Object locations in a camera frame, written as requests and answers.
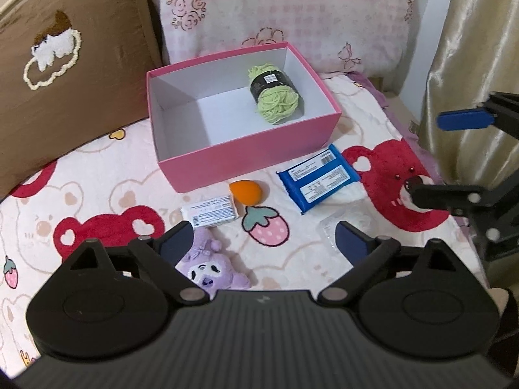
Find pink floral pillow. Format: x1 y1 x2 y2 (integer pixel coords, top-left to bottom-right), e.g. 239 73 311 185
140 0 419 81

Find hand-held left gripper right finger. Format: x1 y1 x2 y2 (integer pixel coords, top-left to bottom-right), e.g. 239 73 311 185
318 221 457 305

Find blue wet wipes packet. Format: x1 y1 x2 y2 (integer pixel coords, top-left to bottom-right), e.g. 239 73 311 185
276 144 361 215

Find clear plastic packet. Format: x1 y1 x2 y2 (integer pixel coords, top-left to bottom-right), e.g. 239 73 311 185
318 211 376 254

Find small white labelled box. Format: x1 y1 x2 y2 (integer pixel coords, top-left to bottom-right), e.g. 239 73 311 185
180 195 239 228

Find orange makeup sponge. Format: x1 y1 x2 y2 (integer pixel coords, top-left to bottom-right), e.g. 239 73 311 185
229 180 263 206

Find beige curtain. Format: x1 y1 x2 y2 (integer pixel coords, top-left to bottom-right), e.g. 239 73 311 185
417 0 519 189

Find pink cardboard box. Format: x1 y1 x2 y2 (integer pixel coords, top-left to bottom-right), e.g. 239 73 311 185
146 41 342 194

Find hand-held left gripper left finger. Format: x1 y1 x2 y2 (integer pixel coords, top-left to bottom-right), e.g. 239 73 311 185
67 221 209 305

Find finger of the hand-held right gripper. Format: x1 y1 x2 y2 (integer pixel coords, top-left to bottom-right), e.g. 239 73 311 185
437 91 519 143
409 182 497 218

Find purple plush toy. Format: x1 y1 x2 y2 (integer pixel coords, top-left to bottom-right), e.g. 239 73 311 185
175 227 250 291

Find brown embroidered pillow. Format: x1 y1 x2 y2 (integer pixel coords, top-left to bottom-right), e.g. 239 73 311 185
0 0 163 200

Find bear printed blanket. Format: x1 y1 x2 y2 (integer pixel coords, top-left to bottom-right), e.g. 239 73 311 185
0 72 489 377

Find green yarn ball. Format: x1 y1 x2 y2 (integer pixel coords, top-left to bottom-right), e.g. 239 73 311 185
247 63 305 125

